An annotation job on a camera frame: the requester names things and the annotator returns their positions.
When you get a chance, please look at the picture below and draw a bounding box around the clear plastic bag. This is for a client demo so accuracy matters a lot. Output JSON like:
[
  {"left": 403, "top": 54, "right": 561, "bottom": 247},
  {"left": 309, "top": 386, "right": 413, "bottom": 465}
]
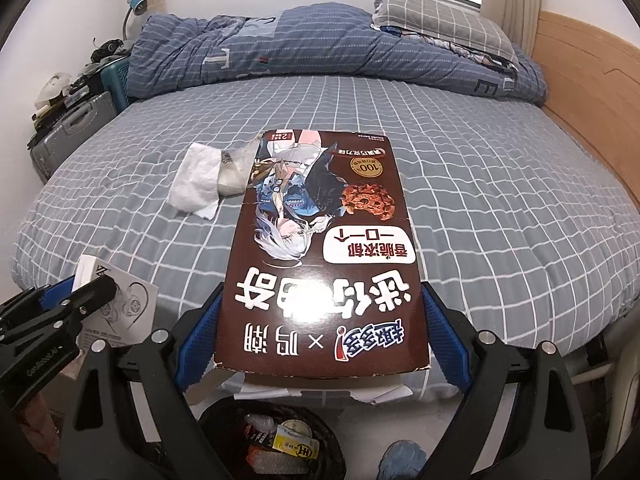
[{"left": 216, "top": 137, "right": 261, "bottom": 196}]

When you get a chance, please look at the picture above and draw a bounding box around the dark clutter pile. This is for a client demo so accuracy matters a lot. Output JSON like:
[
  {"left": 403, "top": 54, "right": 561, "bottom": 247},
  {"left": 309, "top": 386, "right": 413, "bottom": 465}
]
[{"left": 30, "top": 77, "right": 103, "bottom": 126}]

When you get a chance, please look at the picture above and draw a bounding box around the brown cookie box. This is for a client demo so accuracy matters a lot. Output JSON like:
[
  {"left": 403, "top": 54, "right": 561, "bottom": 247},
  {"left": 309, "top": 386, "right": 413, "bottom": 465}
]
[{"left": 187, "top": 129, "right": 432, "bottom": 406}]

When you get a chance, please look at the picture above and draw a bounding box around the round foil cup lid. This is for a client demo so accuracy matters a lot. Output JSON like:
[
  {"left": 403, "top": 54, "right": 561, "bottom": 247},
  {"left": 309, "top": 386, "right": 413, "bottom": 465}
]
[{"left": 277, "top": 419, "right": 313, "bottom": 443}]

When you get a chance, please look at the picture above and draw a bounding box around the blue striped duvet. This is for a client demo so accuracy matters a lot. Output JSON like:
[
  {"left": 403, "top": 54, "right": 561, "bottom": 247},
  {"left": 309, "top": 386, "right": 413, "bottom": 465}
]
[{"left": 125, "top": 5, "right": 548, "bottom": 106}]

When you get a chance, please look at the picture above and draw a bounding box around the white metal frame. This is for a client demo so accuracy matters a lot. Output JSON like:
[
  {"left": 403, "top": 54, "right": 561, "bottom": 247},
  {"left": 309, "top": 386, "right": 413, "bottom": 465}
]
[{"left": 570, "top": 330, "right": 640, "bottom": 396}]

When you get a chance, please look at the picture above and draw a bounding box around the grey hard suitcase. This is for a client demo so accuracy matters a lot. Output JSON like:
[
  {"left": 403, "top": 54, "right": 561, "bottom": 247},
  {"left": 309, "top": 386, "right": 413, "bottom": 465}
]
[{"left": 29, "top": 91, "right": 121, "bottom": 183}]

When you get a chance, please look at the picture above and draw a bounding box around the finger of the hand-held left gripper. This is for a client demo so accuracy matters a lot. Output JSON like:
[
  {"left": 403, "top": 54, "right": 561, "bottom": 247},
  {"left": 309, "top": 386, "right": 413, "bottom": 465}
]
[
  {"left": 50, "top": 276, "right": 119, "bottom": 333},
  {"left": 0, "top": 281, "right": 76, "bottom": 321}
]

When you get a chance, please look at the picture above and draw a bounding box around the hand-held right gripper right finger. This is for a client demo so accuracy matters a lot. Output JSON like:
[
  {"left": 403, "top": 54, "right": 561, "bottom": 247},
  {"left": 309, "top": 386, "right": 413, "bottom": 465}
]
[{"left": 421, "top": 282, "right": 583, "bottom": 480}]

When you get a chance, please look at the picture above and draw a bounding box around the white crumpled tissue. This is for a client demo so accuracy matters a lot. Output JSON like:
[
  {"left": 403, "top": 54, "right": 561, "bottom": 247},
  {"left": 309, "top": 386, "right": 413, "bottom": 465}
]
[{"left": 169, "top": 142, "right": 226, "bottom": 220}]

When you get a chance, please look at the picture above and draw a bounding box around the white earphone box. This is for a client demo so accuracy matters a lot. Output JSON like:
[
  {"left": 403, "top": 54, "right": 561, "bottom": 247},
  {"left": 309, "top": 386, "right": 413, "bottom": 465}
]
[{"left": 72, "top": 255, "right": 161, "bottom": 356}]

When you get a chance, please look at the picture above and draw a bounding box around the black trash bin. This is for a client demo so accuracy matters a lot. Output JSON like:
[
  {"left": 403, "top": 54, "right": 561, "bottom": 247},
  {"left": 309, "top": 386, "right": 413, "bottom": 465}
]
[{"left": 197, "top": 395, "right": 347, "bottom": 480}]

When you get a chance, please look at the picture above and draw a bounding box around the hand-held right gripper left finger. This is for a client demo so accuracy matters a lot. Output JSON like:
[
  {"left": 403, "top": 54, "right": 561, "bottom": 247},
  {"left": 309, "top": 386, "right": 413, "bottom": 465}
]
[{"left": 60, "top": 282, "right": 226, "bottom": 480}]

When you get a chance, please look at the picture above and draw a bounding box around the black headset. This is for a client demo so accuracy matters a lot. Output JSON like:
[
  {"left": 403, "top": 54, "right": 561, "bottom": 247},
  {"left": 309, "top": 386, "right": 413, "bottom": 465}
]
[{"left": 90, "top": 37, "right": 133, "bottom": 61}]

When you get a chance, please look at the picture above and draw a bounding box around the grey checked pillow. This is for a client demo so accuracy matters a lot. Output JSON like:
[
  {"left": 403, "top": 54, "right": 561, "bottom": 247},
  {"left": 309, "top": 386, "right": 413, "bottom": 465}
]
[{"left": 372, "top": 0, "right": 521, "bottom": 68}]

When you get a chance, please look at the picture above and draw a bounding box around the wooden headboard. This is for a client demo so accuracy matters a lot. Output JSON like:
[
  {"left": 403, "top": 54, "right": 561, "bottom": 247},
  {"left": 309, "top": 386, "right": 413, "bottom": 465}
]
[{"left": 530, "top": 10, "right": 640, "bottom": 241}]

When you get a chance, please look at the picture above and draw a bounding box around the white round object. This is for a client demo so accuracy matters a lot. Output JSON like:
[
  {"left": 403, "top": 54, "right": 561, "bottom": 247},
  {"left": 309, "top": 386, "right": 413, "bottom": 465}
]
[{"left": 40, "top": 74, "right": 73, "bottom": 106}]

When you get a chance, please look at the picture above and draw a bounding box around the blue desk lamp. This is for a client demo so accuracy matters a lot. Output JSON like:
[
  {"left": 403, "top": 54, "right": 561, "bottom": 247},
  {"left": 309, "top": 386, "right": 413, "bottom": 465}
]
[{"left": 122, "top": 0, "right": 150, "bottom": 43}]

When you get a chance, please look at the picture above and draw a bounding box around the yellow printed packet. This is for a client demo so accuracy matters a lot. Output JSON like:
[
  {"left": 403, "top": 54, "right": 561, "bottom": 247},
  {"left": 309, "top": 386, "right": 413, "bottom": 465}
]
[{"left": 272, "top": 435, "right": 322, "bottom": 461}]

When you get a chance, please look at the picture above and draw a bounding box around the grey checked bed mattress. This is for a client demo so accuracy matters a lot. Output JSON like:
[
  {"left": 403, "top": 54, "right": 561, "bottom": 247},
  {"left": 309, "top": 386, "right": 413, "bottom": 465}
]
[{"left": 10, "top": 67, "right": 640, "bottom": 401}]

